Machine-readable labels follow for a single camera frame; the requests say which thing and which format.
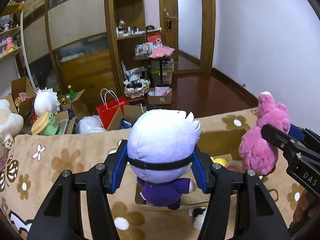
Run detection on pink figure toy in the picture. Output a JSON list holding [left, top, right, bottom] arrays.
[[5, 37, 17, 53]]

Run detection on black white striped plush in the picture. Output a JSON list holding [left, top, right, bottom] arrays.
[[125, 67, 148, 84]]

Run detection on small wooden table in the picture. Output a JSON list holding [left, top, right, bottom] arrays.
[[134, 54, 175, 85]]

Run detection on person's right hand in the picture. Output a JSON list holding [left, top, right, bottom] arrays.
[[292, 189, 320, 230]]

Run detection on pink bear plush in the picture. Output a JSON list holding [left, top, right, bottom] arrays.
[[239, 91, 292, 176]]

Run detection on green frog burger plush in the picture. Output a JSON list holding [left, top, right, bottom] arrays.
[[31, 112, 64, 136]]

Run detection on clear plastic storage box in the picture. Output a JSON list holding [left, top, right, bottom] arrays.
[[150, 59, 174, 87]]

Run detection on beige floral blanket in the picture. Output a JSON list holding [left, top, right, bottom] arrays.
[[0, 107, 320, 240]]

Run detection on big white-haired plush doll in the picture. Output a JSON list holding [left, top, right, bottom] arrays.
[[34, 87, 60, 117]]

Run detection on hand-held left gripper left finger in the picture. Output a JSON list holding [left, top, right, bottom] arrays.
[[27, 139, 128, 240]]

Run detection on pink cloth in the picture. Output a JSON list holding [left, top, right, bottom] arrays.
[[149, 47, 175, 60]]

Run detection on large white plush toy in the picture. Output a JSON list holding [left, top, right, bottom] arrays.
[[0, 99, 24, 153]]

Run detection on cardboard box with bottles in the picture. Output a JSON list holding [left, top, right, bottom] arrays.
[[59, 89, 90, 120]]

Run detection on pink swirl roll plush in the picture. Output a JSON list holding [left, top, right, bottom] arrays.
[[226, 161, 244, 173]]

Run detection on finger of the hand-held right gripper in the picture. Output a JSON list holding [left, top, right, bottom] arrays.
[[290, 125, 320, 155], [261, 124, 300, 157]]

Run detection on yellow banana plush pouch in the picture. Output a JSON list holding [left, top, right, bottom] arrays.
[[210, 156, 229, 167]]

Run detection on wooden door with mirror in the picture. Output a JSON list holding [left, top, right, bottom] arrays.
[[159, 0, 217, 74]]

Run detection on red box with white ring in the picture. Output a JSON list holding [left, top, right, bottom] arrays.
[[146, 31, 162, 45]]

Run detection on small white-haired plush doll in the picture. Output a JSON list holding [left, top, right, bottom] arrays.
[[127, 109, 202, 210]]

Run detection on wall shelf with figurines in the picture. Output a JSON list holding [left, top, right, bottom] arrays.
[[0, 2, 24, 60]]

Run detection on tall open cardboard box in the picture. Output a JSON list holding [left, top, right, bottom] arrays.
[[11, 77, 37, 118]]

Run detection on low cardboard box pink items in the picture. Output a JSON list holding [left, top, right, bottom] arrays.
[[147, 87, 173, 105]]

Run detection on stack of small boxes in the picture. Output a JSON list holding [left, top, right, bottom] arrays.
[[136, 42, 154, 56]]

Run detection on wooden wardrobe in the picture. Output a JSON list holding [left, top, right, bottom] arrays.
[[15, 0, 118, 105]]

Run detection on wooden corner shelf unit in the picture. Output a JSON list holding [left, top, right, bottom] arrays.
[[105, 0, 150, 100]]

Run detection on lace trimmed wicker basket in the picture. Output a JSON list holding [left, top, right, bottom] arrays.
[[124, 81, 151, 99]]

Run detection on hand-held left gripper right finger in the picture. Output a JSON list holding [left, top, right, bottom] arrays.
[[192, 146, 292, 240]]

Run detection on white curved pole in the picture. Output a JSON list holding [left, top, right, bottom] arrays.
[[20, 1, 34, 85]]

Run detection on red paper bag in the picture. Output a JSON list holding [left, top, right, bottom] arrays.
[[96, 88, 130, 130]]

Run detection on small cardboard box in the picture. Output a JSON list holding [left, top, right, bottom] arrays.
[[54, 111, 77, 134]]

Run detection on cardboard box with blue items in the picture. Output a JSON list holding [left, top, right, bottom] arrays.
[[107, 104, 148, 130]]

